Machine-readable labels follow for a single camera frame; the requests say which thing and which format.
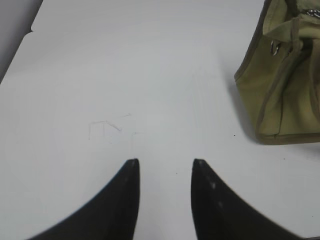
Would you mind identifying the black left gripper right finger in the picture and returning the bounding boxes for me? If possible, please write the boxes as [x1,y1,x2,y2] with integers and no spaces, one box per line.
[190,159,299,240]

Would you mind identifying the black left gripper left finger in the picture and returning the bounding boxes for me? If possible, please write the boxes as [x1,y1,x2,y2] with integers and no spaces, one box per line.
[33,158,140,240]

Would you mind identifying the yellow canvas bag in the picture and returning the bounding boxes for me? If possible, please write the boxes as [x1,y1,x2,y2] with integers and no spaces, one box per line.
[234,0,320,145]

